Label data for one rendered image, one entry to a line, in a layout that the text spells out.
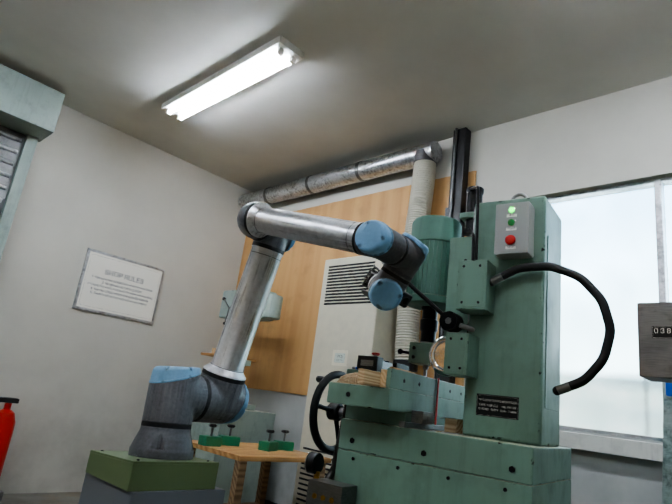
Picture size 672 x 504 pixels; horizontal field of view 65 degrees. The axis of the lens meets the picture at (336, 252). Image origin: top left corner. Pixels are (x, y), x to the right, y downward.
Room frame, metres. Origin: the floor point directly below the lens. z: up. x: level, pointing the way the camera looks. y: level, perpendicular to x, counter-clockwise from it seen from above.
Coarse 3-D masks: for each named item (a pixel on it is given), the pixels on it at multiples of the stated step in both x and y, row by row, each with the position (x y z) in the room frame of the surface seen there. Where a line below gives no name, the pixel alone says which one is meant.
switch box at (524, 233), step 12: (504, 204) 1.46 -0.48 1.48; (516, 204) 1.44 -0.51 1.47; (528, 204) 1.42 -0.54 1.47; (504, 216) 1.46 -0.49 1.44; (528, 216) 1.42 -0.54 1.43; (504, 228) 1.46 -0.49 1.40; (516, 228) 1.44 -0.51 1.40; (528, 228) 1.42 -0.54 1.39; (504, 240) 1.46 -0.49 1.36; (516, 240) 1.44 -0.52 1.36; (528, 240) 1.42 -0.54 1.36; (504, 252) 1.46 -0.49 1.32; (516, 252) 1.44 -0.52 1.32; (528, 252) 1.42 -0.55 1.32
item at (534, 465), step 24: (360, 432) 1.65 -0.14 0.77; (384, 432) 1.60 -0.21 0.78; (408, 432) 1.56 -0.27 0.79; (432, 432) 1.51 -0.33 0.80; (384, 456) 1.60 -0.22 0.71; (408, 456) 1.55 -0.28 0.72; (432, 456) 1.51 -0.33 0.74; (456, 456) 1.47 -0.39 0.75; (480, 456) 1.43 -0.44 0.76; (504, 456) 1.39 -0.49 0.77; (528, 456) 1.36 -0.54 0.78; (552, 456) 1.51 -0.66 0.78; (504, 480) 1.40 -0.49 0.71; (528, 480) 1.36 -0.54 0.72; (552, 480) 1.51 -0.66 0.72
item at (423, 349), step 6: (414, 342) 1.77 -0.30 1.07; (420, 342) 1.75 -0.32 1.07; (414, 348) 1.76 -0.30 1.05; (420, 348) 1.75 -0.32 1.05; (426, 348) 1.74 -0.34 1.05; (414, 354) 1.76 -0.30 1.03; (420, 354) 1.75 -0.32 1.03; (426, 354) 1.74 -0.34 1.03; (408, 360) 1.77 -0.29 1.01; (414, 360) 1.76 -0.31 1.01; (420, 360) 1.75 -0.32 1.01; (426, 360) 1.73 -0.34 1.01; (426, 366) 1.76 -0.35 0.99
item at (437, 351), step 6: (444, 336) 1.60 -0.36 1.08; (438, 342) 1.60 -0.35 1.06; (444, 342) 1.59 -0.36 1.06; (432, 348) 1.61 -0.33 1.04; (438, 348) 1.60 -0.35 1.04; (444, 348) 1.59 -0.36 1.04; (432, 354) 1.61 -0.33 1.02; (438, 354) 1.60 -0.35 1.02; (444, 354) 1.59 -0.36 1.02; (432, 360) 1.61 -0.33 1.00; (438, 360) 1.60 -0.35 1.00; (432, 366) 1.61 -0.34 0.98; (438, 366) 1.60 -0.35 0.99; (438, 372) 1.60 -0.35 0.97
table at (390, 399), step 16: (336, 384) 1.61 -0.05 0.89; (352, 384) 1.57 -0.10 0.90; (336, 400) 1.60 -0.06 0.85; (352, 400) 1.57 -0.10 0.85; (368, 400) 1.54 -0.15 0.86; (384, 400) 1.51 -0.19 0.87; (400, 400) 1.55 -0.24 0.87; (416, 400) 1.63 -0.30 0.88; (432, 400) 1.73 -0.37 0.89; (448, 400) 1.83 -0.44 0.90; (448, 416) 1.84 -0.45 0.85
